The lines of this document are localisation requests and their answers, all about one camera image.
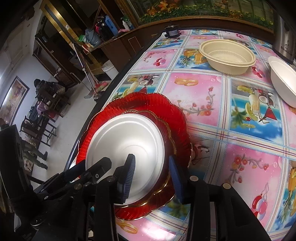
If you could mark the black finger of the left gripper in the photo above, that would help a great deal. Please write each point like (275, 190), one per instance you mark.
(75, 175)

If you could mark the flower painted glass screen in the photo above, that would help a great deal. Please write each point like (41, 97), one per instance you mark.
(257, 12)

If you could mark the white foam bowl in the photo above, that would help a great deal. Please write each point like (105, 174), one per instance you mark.
(283, 79)

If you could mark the framed wall picture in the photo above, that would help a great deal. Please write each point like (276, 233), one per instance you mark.
(13, 99)

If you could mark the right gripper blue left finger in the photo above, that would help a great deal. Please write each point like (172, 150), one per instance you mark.
(124, 175)

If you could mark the steel thermos jug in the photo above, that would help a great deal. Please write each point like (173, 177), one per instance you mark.
(284, 43)

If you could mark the small red scalloped plate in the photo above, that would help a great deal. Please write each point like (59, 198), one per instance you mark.
(165, 148)

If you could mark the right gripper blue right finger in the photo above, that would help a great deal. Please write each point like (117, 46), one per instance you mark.
(179, 176)

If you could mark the large beige plastic bowl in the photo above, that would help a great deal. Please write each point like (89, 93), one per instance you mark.
(227, 56)

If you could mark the white plastic bucket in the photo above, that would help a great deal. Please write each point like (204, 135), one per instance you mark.
(109, 69)

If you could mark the small black jar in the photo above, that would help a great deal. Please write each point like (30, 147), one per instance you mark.
(172, 31)

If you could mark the colourful fruit tablecloth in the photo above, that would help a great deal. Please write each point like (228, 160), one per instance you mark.
(241, 131)

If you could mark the large red scalloped plate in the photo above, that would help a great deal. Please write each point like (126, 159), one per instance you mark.
(177, 142)

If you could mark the white foam plate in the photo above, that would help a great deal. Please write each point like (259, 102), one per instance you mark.
(126, 134)

